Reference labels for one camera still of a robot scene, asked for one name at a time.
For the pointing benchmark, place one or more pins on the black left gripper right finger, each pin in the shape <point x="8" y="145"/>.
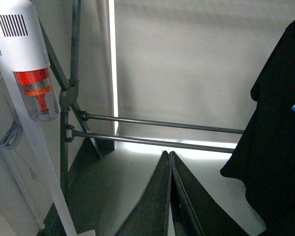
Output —
<point x="194" y="211"/>

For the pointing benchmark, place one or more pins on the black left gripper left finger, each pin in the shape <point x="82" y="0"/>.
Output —
<point x="150" y="215"/>

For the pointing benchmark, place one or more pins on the black t-shirt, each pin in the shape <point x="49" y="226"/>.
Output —
<point x="264" y="158"/>

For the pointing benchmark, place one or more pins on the white orange stick vacuum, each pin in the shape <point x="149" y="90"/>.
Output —
<point x="26" y="70"/>

